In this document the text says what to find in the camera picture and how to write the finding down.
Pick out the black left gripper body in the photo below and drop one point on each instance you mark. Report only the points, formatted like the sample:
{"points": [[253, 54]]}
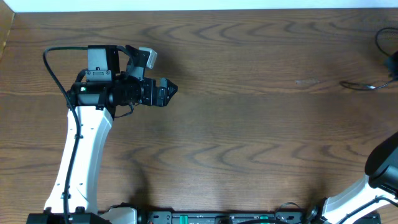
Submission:
{"points": [[158, 92]]}

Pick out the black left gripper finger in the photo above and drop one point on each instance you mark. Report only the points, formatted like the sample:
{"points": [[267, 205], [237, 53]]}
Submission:
{"points": [[163, 98], [168, 85]]}

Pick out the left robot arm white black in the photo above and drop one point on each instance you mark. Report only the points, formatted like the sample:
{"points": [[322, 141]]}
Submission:
{"points": [[114, 77]]}

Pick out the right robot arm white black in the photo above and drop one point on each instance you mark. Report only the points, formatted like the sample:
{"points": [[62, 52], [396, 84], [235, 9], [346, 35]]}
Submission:
{"points": [[377, 188]]}

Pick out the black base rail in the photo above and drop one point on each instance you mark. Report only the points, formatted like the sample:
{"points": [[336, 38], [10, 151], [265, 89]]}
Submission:
{"points": [[233, 217]]}

